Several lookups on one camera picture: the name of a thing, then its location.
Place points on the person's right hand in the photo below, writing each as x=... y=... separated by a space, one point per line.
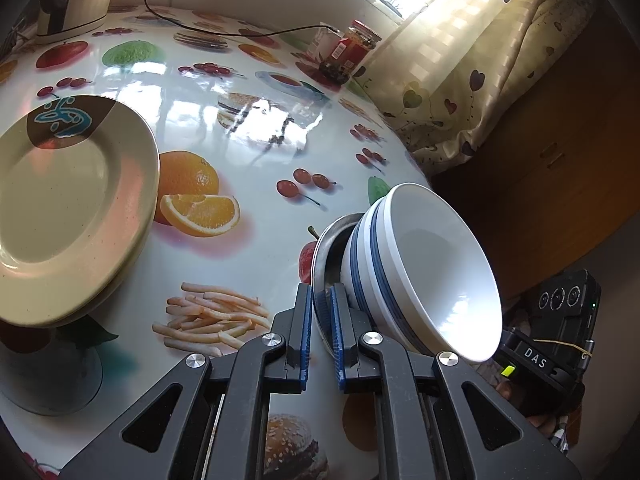
x=540 y=405

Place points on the red-lidded sauce jar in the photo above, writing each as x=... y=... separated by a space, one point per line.
x=350 y=51

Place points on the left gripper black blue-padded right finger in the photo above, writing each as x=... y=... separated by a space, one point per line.
x=435 y=417

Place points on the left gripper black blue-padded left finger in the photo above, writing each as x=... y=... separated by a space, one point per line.
x=206 y=418

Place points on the large white blue-striped bowl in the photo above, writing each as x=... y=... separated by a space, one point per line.
x=368 y=289

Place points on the fruit printed tablecloth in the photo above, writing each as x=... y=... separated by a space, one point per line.
x=256 y=160

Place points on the stainless steel bowl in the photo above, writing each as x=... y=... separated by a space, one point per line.
x=326 y=270

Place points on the small white blue-striped bowl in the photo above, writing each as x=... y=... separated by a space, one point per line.
x=439 y=274

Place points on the cream plate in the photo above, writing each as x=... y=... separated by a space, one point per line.
x=79 y=178

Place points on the white small container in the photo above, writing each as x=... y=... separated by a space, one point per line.
x=324 y=42

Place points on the heart patterned curtain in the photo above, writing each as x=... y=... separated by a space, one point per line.
x=446 y=75

